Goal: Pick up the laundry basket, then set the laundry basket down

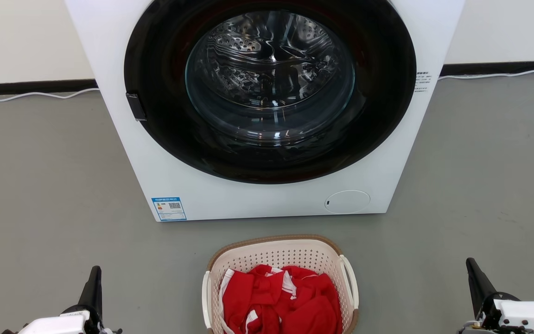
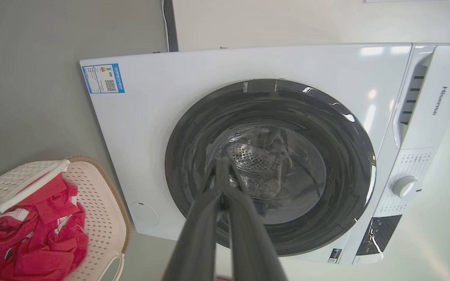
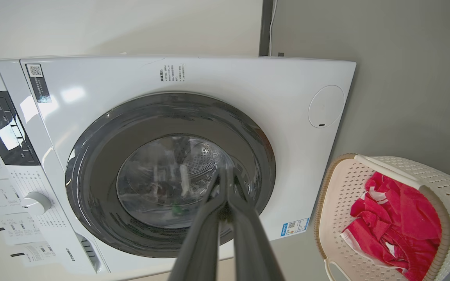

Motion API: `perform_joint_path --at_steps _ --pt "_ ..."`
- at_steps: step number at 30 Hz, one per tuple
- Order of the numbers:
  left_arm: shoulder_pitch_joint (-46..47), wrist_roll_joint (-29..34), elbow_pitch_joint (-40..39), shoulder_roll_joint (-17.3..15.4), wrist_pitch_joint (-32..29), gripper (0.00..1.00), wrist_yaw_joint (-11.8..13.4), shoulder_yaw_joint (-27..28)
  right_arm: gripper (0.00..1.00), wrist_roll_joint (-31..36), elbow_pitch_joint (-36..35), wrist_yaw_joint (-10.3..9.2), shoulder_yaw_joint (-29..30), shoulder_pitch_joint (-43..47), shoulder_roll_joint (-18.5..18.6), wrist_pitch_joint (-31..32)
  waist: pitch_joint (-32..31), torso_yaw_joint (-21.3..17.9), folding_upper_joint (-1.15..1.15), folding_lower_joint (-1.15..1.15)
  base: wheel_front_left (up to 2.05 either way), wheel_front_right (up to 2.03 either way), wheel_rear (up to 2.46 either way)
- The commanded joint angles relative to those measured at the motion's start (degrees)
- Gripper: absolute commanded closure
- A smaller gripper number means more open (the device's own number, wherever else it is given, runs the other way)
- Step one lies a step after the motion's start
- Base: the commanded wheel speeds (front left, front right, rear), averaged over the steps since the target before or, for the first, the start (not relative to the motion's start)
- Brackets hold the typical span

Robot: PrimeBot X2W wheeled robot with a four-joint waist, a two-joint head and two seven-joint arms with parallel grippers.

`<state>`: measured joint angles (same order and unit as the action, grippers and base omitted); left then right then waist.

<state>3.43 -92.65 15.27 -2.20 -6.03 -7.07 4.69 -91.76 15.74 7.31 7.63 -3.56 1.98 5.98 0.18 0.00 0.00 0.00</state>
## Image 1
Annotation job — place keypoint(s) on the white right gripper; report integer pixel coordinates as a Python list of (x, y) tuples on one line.
[(526, 317)]

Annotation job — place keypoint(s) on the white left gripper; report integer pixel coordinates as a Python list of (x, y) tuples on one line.
[(58, 324)]

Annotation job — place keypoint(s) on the cream perforated laundry basket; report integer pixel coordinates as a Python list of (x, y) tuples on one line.
[(271, 254)]

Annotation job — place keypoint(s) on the red and white garment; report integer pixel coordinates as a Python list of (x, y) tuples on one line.
[(306, 308)]

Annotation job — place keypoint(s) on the blue energy label sticker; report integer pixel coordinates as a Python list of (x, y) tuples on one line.
[(168, 209)]

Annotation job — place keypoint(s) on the round white filter cover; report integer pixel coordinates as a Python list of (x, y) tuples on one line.
[(348, 202)]

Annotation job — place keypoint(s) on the white front-load washing machine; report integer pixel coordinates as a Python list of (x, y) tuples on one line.
[(248, 202)]

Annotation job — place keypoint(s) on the round black washer door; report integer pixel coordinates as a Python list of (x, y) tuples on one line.
[(155, 120)]

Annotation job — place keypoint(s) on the small printed text label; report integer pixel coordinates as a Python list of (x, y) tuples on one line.
[(422, 82)]

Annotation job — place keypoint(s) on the steel washer drum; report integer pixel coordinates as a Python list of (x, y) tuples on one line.
[(267, 55)]

